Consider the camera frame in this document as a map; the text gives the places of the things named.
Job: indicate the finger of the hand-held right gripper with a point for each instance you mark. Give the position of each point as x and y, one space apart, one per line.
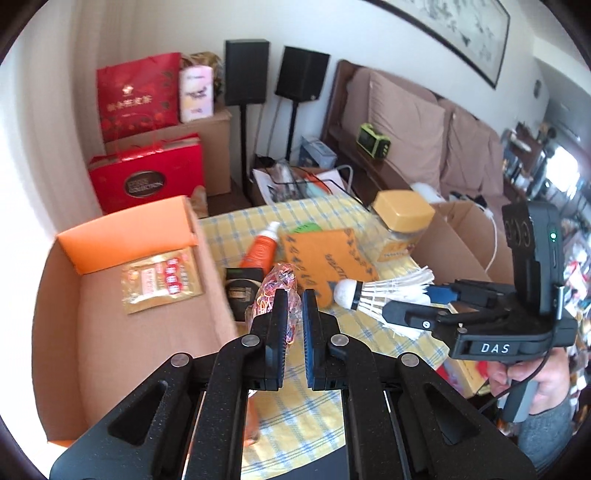
406 316
441 293

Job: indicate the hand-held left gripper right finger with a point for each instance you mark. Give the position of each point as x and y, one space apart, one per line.
308 337

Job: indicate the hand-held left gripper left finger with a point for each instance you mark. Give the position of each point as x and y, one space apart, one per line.
280 332

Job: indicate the white feather shuttlecock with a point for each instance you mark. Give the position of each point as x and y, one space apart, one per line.
369 295

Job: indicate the bag of coloured rubber bands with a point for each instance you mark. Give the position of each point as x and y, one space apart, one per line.
277 279

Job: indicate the black tissue pack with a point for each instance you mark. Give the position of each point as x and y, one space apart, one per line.
240 290

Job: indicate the clear jar with yellow lid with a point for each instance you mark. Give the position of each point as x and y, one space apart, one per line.
401 210

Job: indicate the green plastic object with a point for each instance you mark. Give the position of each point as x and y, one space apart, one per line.
307 228

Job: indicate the orange cardboard box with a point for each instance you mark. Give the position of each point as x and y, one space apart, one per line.
92 323

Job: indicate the person's right forearm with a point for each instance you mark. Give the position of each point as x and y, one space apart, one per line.
547 438

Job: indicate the person's right hand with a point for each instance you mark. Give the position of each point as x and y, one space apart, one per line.
554 378

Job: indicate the open brown cardboard box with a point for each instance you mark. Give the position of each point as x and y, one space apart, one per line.
457 240

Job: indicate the yellow checkered tablecloth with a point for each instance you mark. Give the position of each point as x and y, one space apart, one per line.
295 415

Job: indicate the colourful printed box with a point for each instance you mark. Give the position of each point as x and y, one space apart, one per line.
461 376

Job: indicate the orange cream tube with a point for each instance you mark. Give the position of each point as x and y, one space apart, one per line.
261 251

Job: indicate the orange knitted cloth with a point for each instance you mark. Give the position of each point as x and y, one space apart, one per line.
318 254

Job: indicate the white power adapter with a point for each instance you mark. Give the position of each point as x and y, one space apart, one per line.
425 190

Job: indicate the cluttered shelf unit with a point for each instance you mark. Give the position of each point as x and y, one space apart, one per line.
526 157

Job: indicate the gold snack packet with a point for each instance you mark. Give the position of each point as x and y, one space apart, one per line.
157 281

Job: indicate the beige sofa pillow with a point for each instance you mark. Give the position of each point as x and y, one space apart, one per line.
471 152
406 124

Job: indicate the pile of white papers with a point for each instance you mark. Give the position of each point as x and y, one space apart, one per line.
268 184

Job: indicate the green portable radio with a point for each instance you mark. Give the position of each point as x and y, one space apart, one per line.
374 141

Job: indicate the wooden sofa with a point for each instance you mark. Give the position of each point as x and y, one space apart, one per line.
351 152

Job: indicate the blue and white box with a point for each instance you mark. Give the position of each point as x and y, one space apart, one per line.
316 152

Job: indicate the red gift box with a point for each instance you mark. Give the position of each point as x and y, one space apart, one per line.
147 180

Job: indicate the white tissue roll pack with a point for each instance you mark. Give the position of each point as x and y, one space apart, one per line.
196 94

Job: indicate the black speaker on stand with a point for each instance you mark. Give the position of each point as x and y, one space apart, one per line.
247 71
302 71

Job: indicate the red paper gift bag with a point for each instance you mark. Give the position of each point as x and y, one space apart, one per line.
138 97

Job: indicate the gold crinkled wrapping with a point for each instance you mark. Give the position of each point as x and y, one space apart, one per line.
203 59

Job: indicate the framed wall painting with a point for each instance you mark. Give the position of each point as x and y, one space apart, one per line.
461 32

